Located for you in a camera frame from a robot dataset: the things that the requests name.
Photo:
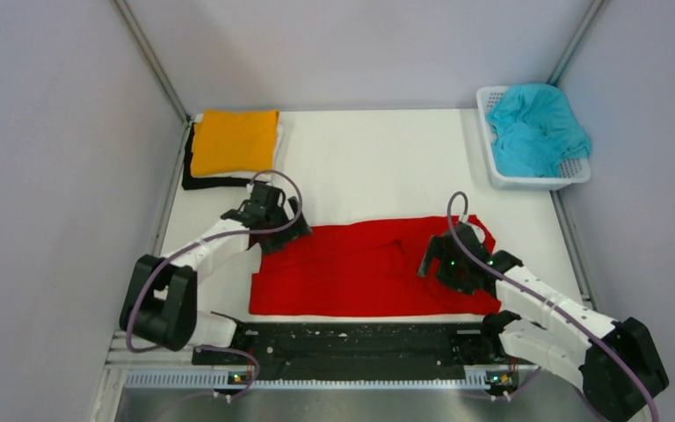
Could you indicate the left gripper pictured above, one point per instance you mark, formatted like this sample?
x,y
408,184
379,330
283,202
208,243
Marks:
x,y
275,243

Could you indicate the white plastic basket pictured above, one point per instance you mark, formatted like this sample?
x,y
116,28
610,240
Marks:
x,y
572,171

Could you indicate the left aluminium corner post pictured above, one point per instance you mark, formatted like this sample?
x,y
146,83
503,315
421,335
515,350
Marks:
x,y
149,56

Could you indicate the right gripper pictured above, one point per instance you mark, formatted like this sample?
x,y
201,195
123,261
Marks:
x,y
439,248

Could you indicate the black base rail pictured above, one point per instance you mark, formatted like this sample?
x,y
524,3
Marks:
x,y
359,352

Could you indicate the black folded t-shirt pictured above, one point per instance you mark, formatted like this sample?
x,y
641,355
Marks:
x,y
190,183

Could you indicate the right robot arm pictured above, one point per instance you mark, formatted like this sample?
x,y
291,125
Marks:
x,y
613,364

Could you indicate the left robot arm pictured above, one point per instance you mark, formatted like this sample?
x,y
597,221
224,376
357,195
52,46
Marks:
x,y
161,306

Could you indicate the orange folded t-shirt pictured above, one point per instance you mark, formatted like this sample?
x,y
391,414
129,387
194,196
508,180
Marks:
x,y
232,141

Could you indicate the right aluminium corner post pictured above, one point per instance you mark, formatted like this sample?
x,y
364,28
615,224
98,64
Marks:
x,y
570,52

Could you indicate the teal t-shirt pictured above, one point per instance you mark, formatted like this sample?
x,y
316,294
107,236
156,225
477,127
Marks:
x,y
536,131

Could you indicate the aluminium corner post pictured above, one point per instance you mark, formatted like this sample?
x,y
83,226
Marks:
x,y
570,52
149,56

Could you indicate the red t-shirt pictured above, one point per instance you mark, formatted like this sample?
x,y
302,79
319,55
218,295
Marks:
x,y
364,269

